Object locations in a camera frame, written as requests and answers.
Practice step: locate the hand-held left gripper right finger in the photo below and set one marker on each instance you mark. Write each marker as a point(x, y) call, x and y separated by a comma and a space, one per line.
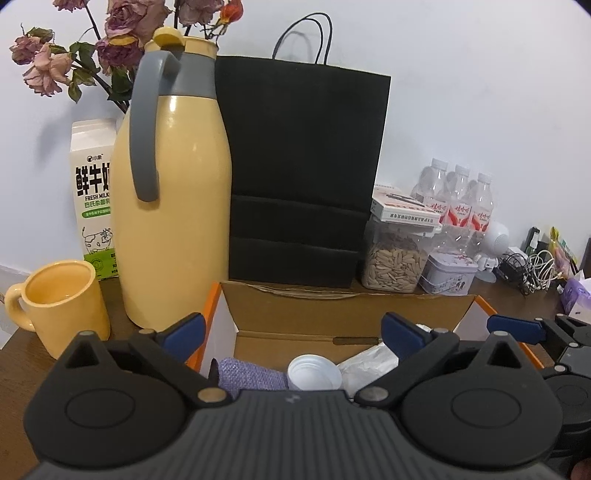
point(400, 339)

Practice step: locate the clear jar of seeds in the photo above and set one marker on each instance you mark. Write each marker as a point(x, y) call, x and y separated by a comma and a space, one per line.
point(392, 265)

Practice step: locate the yellow mug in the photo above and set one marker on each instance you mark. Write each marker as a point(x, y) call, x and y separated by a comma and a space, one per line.
point(60, 309)

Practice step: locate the dried rose bouquet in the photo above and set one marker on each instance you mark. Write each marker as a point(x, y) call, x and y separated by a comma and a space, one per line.
point(120, 41)

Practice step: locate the lilac metal tin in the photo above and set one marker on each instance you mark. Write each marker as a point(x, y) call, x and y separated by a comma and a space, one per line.
point(448, 274)

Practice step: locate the black paper bag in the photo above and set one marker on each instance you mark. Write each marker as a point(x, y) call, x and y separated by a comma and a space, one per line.
point(300, 161)

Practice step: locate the white milk carton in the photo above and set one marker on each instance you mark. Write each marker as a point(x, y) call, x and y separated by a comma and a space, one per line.
point(92, 198)

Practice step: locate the colourful snack packet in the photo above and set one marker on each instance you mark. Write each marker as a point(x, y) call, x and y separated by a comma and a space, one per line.
point(562, 249)

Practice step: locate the yellow thermos jug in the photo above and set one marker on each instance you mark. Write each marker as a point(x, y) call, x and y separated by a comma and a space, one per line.
point(180, 221)

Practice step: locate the white flat box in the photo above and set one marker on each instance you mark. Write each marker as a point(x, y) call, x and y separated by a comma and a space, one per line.
point(401, 205)

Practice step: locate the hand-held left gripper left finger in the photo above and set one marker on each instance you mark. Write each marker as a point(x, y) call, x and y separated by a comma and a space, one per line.
point(184, 337)

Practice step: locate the red cardboard box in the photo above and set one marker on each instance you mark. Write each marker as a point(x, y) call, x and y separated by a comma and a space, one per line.
point(286, 318)

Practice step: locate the white robot toy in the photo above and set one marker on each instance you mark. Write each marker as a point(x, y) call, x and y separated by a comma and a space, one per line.
point(497, 240)

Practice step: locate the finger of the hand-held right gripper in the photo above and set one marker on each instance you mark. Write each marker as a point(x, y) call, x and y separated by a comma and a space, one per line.
point(515, 326)
point(575, 360)

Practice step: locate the white plastic bag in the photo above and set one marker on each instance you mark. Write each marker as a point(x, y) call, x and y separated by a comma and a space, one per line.
point(364, 367)

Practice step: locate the lilac tissue pack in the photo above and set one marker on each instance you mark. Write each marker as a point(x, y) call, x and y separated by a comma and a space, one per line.
point(577, 295)

